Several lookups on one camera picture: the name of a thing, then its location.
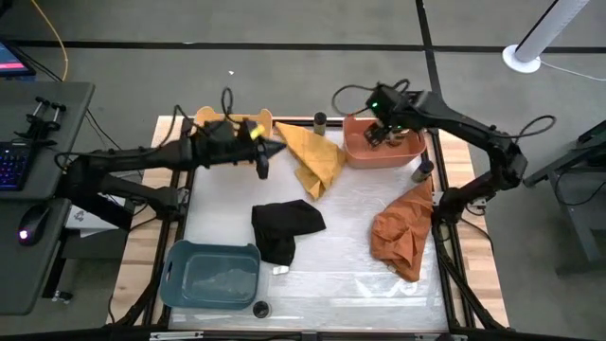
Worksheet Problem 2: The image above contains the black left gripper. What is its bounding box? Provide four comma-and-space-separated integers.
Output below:
191, 123, 288, 182

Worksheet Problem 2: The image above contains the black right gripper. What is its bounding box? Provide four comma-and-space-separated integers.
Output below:
363, 83, 414, 149

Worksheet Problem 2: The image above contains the black-lidded tan spice jar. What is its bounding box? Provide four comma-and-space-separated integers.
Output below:
312, 111, 329, 137

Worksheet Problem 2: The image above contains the orange plastic bin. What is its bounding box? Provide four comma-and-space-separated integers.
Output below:
342, 115, 428, 171

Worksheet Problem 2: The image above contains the yellow cloth napkin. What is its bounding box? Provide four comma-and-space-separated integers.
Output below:
274, 121, 348, 201

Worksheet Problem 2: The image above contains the black-lidded olive spice jar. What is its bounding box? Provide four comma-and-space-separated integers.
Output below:
410, 159, 436, 185

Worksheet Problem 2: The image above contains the yellow plastic bin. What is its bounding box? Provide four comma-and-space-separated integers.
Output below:
195, 105, 275, 139

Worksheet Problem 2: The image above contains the black cloth napkin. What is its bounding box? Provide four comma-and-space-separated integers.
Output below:
250, 198, 328, 267

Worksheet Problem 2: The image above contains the orange cloth napkin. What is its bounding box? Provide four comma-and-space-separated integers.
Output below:
369, 177, 436, 284

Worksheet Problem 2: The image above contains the teal plastic bin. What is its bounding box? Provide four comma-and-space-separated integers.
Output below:
158, 239, 262, 312

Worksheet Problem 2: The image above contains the white printed paper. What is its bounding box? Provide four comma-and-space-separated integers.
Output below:
64, 197, 128, 239

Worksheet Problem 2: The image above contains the white pole with round base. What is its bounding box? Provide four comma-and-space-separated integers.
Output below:
501, 0, 593, 75

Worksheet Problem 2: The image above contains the dark grey side table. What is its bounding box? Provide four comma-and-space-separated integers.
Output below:
523, 120, 606, 277

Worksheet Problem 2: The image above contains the black clamp device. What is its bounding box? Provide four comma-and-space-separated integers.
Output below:
13, 96, 68, 146

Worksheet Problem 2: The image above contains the black computer mouse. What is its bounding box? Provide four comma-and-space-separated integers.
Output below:
17, 203, 52, 247

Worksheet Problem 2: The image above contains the backlit black keyboard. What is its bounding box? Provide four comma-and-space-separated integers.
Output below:
0, 140, 33, 192

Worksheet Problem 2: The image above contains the grey side desk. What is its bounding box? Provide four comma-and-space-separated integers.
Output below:
0, 80, 96, 316

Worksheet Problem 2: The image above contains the tablet screen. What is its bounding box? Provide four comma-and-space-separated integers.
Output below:
0, 39, 38, 80

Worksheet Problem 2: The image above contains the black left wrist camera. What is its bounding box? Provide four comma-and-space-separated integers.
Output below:
203, 118, 237, 142

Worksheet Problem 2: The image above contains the black aluminium table frame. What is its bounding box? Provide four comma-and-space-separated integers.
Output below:
106, 89, 510, 341

